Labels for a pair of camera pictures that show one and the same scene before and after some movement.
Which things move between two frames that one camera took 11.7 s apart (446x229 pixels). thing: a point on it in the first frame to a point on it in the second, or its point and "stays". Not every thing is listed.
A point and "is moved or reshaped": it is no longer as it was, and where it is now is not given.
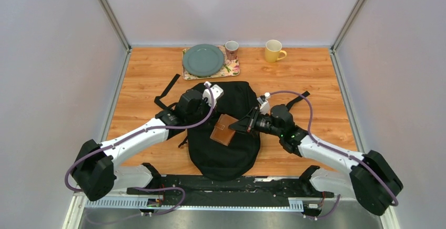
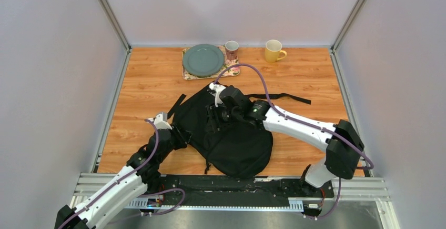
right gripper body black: x=263 y=125 to x=224 y=118
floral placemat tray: x=230 y=68 stays
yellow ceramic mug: x=273 y=51 stays
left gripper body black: x=203 y=110 to x=177 y=141
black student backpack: x=224 y=162 is moved or reshaped
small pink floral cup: x=231 y=48 stays
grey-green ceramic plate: x=203 y=60 stays
